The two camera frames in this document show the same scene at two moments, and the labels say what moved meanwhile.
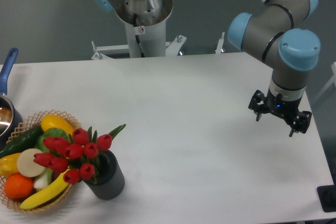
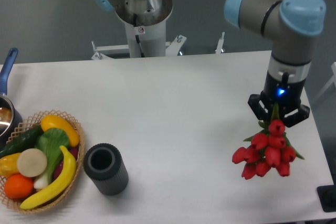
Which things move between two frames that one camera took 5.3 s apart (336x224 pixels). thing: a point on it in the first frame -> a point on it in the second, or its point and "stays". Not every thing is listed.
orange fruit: x=18 y=186 stays
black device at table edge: x=327 y=195 stays
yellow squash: x=52 y=120 stays
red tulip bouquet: x=76 y=154 -> x=269 y=148
